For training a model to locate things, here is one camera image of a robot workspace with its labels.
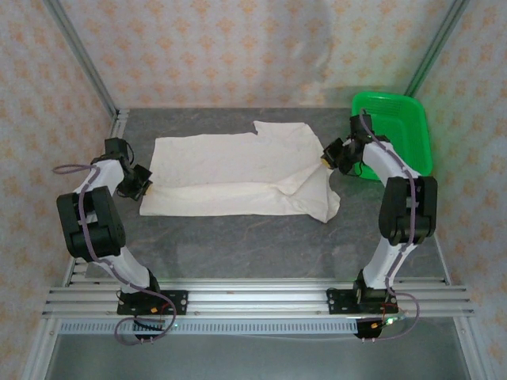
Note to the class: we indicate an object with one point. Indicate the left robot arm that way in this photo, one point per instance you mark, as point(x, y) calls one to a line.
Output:
point(91, 221)

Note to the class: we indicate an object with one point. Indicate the aluminium corner post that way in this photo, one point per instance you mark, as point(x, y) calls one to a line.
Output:
point(85, 59)
point(433, 47)

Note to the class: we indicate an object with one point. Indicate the white t-shirt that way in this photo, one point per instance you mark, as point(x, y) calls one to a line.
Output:
point(229, 174)

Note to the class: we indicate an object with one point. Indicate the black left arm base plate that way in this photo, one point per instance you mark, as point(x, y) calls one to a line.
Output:
point(174, 302)

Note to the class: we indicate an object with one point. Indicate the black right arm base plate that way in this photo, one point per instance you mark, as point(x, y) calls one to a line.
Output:
point(340, 301)

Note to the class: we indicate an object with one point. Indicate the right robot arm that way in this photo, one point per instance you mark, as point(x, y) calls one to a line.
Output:
point(408, 206)

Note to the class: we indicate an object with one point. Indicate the green plastic basket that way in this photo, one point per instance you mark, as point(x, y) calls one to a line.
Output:
point(404, 130)

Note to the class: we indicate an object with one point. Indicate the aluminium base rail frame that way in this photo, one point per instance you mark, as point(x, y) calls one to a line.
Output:
point(257, 299)

